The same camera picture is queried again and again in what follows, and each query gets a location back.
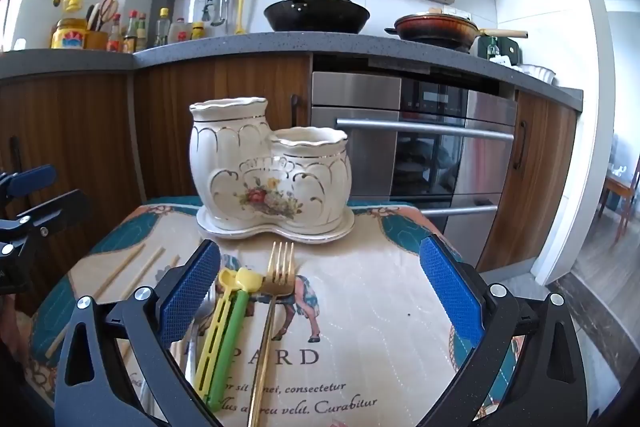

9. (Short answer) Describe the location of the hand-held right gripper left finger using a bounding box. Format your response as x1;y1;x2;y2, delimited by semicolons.
54;239;223;427

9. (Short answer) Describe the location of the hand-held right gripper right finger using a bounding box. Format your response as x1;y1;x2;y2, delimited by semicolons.
419;234;588;427

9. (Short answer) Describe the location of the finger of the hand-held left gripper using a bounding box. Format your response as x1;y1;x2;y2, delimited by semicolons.
0;189;95;241
0;164;58;208

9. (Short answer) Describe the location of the yellow plastic spoon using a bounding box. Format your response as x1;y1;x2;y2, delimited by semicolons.
194;268;240;395

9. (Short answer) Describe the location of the green utensil with yellow head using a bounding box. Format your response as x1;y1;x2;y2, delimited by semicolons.
206;268;263;412

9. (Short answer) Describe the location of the gold metal fork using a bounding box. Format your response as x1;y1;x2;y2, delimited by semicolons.
246;241;297;427

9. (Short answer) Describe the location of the white floral ceramic utensil holder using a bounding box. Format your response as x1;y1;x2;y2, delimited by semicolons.
189;97;352;233

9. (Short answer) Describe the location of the silver metal spoon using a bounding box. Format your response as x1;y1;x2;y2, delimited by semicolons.
182;284;218;390

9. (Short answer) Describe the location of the printed quilted table mat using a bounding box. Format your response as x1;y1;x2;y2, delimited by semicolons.
27;196;523;427

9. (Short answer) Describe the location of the white ceramic holder tray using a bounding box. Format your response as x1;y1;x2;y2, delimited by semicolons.
196;206;356;242

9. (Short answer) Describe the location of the large yellow jar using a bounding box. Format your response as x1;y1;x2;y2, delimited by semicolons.
50;18;88;49

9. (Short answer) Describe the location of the wooden knife holder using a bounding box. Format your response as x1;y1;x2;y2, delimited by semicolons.
84;29;110;51

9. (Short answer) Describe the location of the red-cap sauce bottle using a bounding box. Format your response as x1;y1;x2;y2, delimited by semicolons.
107;13;123;52
122;9;140;54

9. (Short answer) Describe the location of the wooden base cabinet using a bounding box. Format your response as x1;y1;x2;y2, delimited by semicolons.
0;54;578;318

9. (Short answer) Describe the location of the wooden dining chair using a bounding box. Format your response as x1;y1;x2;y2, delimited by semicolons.
597;167;640;238

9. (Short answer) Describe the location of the yellow-cap oil bottle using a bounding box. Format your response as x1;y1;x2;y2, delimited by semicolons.
154;8;171;48

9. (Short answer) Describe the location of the white plastic jug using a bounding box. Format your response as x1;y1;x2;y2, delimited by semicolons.
169;18;193;44

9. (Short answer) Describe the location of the stainless steel built-in oven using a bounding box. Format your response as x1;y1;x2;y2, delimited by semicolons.
311;71;518;273

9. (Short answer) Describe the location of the grey speckled kitchen counter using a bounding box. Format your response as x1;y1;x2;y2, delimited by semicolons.
0;32;585;112

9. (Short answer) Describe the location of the white fluted dish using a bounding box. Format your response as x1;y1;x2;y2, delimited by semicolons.
517;63;557;85

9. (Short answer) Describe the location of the dark green container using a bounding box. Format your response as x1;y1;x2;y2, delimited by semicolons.
475;36;522;66

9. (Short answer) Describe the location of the red-brown pan with wooden handle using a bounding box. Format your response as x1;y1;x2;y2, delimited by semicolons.
384;9;529;52

